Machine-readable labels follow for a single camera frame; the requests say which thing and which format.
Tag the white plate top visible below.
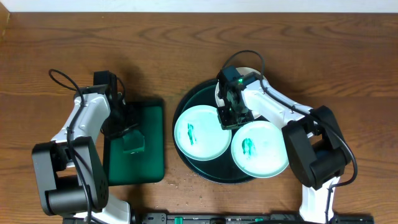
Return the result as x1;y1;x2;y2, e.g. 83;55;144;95
215;67;261;119

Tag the white plate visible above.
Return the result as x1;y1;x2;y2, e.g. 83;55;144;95
215;67;261;119
231;121;289;179
174;105;232;161

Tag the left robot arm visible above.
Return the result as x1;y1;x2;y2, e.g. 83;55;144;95
32;84;134;223

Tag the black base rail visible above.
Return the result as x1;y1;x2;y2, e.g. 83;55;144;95
62;211;375;224

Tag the green rectangular tray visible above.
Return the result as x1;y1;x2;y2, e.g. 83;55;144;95
103;100;165;186

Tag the round black tray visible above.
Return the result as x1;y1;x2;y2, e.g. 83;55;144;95
173;79;268;184

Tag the green sponge cloth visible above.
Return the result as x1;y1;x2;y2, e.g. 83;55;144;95
123;129;145;154

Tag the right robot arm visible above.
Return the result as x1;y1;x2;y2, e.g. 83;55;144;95
216;72;358;223

